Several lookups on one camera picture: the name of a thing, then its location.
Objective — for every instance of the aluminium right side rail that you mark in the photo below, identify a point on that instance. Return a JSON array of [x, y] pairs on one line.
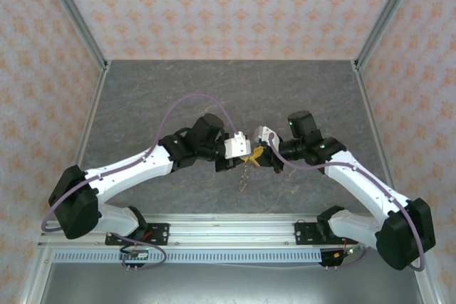
[[372, 122]]

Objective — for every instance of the right controller circuit board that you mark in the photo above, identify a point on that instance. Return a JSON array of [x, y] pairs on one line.
[[333, 256]]

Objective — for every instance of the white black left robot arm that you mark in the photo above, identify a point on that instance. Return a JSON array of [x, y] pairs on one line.
[[135, 167]]

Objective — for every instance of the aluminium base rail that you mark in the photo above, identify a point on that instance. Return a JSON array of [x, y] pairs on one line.
[[231, 229]]

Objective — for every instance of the left controller circuit board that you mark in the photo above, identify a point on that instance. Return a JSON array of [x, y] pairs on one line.
[[133, 255]]

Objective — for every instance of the aluminium frame post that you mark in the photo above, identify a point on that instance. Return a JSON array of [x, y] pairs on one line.
[[77, 19], [384, 19]]

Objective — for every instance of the brushed metal front panel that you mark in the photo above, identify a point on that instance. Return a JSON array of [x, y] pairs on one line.
[[231, 286]]

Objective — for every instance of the aluminium right frame post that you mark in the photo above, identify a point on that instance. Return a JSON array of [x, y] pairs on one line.
[[384, 19]]

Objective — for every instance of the controller circuit board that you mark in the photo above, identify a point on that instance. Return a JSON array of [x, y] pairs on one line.
[[333, 256], [133, 255]]

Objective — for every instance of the aluminium left side rail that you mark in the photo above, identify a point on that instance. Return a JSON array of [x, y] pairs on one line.
[[89, 122]]

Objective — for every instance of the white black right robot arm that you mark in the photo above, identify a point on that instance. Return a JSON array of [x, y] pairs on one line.
[[356, 176]]

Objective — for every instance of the aluminium left frame post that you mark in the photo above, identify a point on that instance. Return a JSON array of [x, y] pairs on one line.
[[77, 19]]

